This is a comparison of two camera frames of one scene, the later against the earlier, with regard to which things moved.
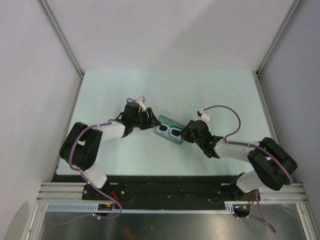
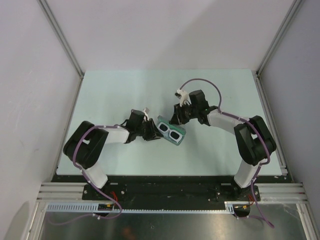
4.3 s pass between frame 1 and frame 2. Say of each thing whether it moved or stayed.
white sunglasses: moved
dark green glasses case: stayed
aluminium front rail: stayed
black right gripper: moved
